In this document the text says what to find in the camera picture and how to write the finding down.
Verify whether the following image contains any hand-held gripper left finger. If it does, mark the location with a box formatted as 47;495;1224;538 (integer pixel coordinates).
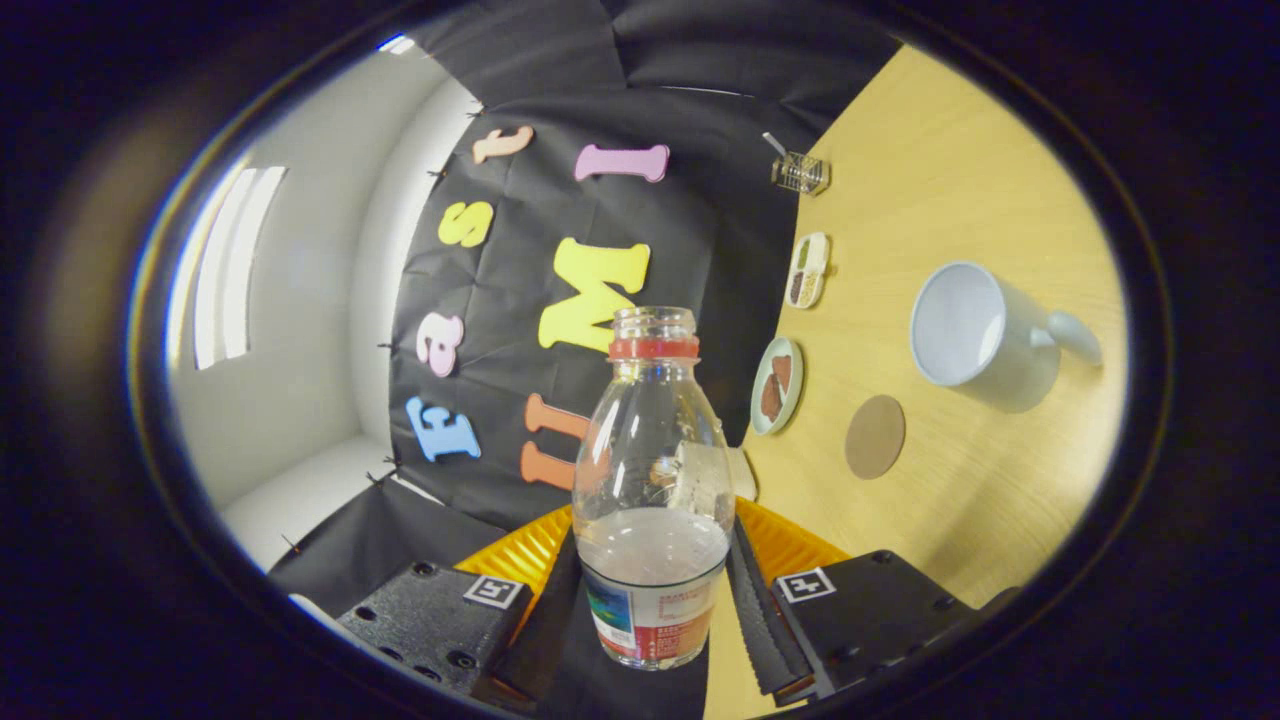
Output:
335;503;583;713

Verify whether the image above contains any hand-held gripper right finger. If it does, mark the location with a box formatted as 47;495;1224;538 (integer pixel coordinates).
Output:
727;497;986;706

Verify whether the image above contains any clear plastic juice bottle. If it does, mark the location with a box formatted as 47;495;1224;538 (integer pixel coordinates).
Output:
572;306;738;672

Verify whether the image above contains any brown round coaster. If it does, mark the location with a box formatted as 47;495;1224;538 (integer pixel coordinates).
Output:
844;394;907;481

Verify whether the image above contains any pale blue cup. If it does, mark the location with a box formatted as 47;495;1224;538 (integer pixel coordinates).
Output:
909;262;1104;413

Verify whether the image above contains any white toaster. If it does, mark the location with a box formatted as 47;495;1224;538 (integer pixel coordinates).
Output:
650;440;758;511

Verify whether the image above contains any pale green plate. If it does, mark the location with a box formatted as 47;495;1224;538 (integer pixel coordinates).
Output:
750;337;805;436

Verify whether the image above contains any wooden table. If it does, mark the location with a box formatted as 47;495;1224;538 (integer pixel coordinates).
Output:
705;45;1129;720

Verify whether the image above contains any white divided bean dish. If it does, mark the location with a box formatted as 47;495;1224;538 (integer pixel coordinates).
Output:
785;232;831;310

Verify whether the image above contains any large ceiling light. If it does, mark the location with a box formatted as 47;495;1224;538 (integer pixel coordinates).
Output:
192;165;287;371

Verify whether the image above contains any wire mesh holder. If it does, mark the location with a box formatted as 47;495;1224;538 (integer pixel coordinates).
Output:
770;150;831;196

